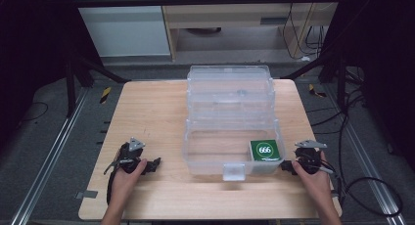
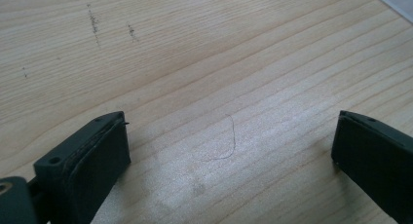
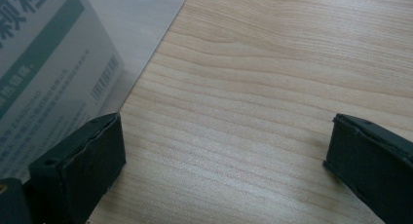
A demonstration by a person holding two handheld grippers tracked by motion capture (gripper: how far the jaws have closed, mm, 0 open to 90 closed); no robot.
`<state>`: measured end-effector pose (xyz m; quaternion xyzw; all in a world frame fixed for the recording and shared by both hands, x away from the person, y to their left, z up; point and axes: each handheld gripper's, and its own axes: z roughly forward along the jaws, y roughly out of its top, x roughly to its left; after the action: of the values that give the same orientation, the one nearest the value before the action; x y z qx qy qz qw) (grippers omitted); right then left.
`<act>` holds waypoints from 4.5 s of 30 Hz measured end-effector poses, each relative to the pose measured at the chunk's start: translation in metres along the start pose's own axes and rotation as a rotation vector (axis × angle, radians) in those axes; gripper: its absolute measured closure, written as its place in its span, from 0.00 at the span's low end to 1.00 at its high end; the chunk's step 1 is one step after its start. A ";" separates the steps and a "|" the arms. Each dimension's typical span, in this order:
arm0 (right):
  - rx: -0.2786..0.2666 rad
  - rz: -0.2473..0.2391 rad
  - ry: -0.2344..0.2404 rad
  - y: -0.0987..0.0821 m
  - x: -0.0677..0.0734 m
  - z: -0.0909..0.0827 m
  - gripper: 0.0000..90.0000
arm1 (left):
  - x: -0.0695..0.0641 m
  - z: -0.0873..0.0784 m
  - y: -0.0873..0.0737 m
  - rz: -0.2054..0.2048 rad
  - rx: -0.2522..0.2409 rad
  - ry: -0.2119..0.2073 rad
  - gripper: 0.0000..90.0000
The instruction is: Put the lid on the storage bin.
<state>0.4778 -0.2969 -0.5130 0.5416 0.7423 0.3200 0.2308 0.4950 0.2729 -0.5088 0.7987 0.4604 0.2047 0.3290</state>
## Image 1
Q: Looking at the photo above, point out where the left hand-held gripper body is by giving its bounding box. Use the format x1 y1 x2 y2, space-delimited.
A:
103 136 147 176

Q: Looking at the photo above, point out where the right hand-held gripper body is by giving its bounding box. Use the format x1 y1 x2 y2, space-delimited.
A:
294 139 335 176

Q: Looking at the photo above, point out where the green square box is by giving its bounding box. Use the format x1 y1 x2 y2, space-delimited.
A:
249 139 282 162

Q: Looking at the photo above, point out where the clear plastic storage box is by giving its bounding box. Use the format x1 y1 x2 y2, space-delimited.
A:
181 65 287 182

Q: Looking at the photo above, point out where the person's right hand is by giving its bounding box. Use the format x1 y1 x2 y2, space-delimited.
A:
291 151 335 203

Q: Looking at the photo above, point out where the person's left hand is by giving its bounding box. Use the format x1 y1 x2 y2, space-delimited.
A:
111 158 149 207

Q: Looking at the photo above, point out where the grey tape piece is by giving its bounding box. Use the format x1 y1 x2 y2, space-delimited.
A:
74 190 99 200

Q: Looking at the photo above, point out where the yellow black striped tape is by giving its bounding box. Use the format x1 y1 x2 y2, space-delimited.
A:
308 83 328 99
99 86 113 105

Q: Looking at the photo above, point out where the black metal stand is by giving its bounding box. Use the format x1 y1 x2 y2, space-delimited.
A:
64 48 131 118
280 45 348 113

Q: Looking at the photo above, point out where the white cabinet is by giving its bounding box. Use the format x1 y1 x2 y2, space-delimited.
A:
69 0 172 59

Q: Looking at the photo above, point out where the wooden cabinet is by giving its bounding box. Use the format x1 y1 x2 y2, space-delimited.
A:
158 0 344 62

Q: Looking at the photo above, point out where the black horizontal bar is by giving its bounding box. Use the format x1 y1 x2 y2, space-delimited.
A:
71 0 344 9

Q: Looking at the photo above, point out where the aluminium floor rail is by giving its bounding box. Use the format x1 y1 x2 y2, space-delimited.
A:
326 84 408 225
9 87 90 225

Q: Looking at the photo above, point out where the black cable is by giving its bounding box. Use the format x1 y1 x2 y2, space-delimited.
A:
19 101 50 124
336 87 404 218

